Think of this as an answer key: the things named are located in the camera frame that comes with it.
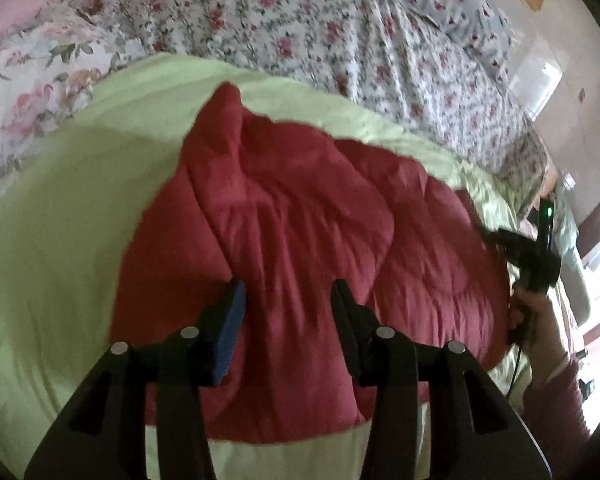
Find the large flower print pillow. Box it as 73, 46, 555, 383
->
0, 0, 148, 211

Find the light green bed sheet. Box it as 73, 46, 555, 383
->
0, 52, 533, 480

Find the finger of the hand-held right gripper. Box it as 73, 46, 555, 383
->
475, 222, 508, 253

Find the black cable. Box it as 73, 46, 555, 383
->
507, 327, 531, 391

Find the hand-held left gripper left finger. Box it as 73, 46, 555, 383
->
24, 280, 248, 480

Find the rose print duvet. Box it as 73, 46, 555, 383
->
60, 0, 551, 211

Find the person's right forearm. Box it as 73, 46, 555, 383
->
522, 354, 600, 480

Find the red quilted jacket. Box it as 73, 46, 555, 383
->
111, 81, 513, 445

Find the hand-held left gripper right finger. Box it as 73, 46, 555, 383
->
330, 279, 553, 480

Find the person's right hand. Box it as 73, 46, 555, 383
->
505, 287, 568, 366

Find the light blue floral cloth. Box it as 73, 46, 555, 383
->
392, 0, 518, 63

